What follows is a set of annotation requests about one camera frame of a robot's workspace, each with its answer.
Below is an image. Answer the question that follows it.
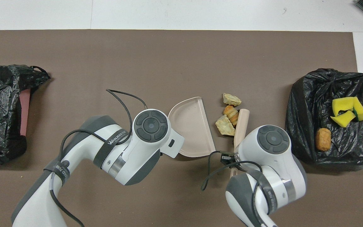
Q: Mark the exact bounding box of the pale bread chunk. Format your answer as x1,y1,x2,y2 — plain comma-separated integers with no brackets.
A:
215,115,236,136
222,93,242,107

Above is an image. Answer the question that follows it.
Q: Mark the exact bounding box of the beige brush with black bristles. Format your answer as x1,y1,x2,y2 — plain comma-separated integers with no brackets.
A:
230,109,250,178

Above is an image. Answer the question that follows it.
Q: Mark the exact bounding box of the orange striped croissant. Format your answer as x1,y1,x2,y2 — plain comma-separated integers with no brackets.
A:
223,106,239,126

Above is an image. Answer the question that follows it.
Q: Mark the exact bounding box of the beige plastic dustpan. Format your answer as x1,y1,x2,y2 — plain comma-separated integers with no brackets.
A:
168,97,216,157

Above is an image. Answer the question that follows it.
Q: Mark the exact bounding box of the yellow notched sponge piece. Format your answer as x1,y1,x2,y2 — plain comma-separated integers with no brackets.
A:
332,97,355,117

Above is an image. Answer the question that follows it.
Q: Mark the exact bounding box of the pink plastic bin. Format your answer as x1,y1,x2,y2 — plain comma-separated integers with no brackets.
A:
20,88,31,137

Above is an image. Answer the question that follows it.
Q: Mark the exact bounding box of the brown table mat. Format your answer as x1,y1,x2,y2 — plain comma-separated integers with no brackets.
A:
0,29,363,227

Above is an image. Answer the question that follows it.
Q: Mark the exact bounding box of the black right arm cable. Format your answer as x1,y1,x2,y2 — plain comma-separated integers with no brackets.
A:
201,151,264,191

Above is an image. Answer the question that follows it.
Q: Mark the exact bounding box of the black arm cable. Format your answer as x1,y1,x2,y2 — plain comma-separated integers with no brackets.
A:
201,151,264,191
49,89,148,227

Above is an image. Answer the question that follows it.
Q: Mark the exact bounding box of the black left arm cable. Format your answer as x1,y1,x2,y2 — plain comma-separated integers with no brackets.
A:
49,89,148,227

